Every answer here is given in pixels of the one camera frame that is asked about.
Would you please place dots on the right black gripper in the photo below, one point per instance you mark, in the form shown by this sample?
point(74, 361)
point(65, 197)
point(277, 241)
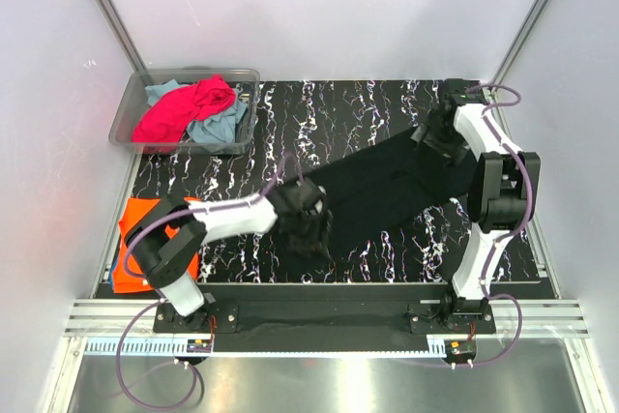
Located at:
point(453, 153)

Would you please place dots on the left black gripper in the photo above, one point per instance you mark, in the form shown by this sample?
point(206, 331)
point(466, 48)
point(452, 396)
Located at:
point(317, 241)

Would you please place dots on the folded blue t-shirt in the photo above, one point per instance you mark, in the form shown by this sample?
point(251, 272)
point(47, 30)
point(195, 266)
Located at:
point(111, 276)

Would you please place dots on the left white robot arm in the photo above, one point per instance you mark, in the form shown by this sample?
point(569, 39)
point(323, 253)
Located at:
point(256, 214)

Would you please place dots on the black marbled table mat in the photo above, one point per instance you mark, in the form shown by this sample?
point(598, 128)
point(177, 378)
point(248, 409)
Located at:
point(320, 122)

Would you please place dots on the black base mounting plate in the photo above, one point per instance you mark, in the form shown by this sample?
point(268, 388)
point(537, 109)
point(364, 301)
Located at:
point(419, 308)

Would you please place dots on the right aluminium frame post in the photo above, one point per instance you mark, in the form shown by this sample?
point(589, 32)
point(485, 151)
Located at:
point(523, 34)

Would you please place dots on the left aluminium frame post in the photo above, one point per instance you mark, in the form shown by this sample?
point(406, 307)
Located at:
point(121, 34)

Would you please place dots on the aluminium front rail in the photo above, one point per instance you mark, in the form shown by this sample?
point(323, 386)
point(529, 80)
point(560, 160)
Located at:
point(536, 318)

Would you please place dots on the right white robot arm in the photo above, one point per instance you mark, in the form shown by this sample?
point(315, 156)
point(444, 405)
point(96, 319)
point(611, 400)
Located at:
point(501, 196)

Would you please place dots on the folded orange t-shirt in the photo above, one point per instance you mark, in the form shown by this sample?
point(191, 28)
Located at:
point(135, 277)

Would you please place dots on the clear plastic bin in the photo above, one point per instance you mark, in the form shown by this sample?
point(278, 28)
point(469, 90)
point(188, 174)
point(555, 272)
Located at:
point(133, 106)

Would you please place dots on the grey-blue t-shirt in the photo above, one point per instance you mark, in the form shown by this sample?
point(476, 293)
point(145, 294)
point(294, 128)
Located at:
point(221, 129)

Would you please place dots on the aluminium frame post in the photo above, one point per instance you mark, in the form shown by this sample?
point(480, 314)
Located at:
point(121, 34)
point(523, 34)

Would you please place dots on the black polo shirt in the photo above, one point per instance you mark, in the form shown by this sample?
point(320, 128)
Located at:
point(386, 184)

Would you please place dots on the white slotted cable duct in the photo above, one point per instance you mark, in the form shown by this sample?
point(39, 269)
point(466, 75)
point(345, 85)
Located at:
point(423, 347)

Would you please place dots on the pink t-shirt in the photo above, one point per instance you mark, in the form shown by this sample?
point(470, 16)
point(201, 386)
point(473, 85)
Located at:
point(167, 120)

